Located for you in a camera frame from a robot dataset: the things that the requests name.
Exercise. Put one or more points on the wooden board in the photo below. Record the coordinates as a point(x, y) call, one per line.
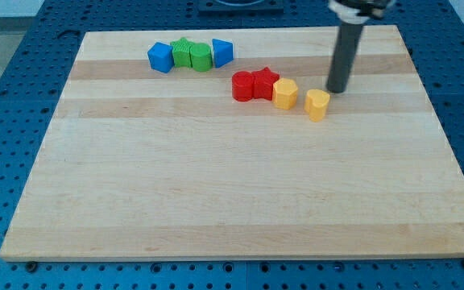
point(141, 165)

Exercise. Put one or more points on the red star block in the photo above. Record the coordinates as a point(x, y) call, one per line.
point(264, 80)

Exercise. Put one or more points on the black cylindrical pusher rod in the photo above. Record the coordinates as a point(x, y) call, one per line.
point(344, 53)

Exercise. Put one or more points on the blue cube block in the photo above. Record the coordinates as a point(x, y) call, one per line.
point(160, 57)

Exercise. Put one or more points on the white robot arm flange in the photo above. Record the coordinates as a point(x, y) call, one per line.
point(359, 11)

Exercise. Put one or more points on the green cylinder block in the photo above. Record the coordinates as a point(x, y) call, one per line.
point(201, 58)

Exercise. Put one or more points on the blue triangle block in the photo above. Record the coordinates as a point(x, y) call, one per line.
point(223, 52)

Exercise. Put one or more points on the red cylinder block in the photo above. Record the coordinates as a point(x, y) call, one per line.
point(242, 86)

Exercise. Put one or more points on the yellow heart block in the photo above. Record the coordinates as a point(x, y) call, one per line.
point(316, 104)

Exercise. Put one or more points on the green star block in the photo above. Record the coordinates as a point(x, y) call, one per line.
point(181, 52)

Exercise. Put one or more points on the yellow hexagon block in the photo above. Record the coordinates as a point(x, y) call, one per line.
point(285, 93)

